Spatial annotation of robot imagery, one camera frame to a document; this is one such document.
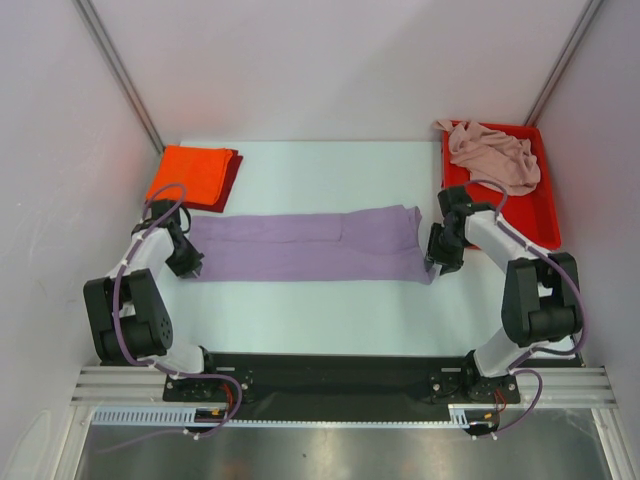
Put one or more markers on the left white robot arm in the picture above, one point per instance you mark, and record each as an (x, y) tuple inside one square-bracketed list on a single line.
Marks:
[(129, 322)]

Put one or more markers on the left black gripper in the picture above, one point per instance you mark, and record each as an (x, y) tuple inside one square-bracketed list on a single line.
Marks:
[(192, 264)]

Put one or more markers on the red plastic bin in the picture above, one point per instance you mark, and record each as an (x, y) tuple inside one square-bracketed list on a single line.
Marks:
[(533, 214)]

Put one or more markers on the white slotted cable duct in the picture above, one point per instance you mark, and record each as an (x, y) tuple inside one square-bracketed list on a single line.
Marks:
[(439, 416)]

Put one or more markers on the crumpled pink t-shirt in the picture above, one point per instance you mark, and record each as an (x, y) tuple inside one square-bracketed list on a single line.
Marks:
[(492, 155)]

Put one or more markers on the right aluminium corner post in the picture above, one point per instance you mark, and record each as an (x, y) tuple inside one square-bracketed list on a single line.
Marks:
[(570, 49)]

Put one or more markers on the folded dark red t-shirt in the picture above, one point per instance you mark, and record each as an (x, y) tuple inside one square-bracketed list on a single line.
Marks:
[(231, 185)]

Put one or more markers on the left aluminium corner post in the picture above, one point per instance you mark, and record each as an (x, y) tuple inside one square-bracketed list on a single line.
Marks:
[(105, 45)]

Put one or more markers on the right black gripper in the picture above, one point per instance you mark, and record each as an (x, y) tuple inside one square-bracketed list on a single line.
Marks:
[(441, 256)]

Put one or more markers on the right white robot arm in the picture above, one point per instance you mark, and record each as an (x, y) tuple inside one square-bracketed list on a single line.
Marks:
[(541, 310)]

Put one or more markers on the purple t-shirt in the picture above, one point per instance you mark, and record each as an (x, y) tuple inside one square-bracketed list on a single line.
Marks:
[(380, 244)]

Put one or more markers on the aluminium frame rail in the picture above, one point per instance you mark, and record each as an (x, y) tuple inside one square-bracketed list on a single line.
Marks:
[(569, 388)]

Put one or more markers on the folded orange t-shirt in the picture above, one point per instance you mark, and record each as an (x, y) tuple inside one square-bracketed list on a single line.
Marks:
[(187, 174)]

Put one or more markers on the aluminium corner post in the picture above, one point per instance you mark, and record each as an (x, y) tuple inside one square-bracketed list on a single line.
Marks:
[(570, 49), (105, 45)]

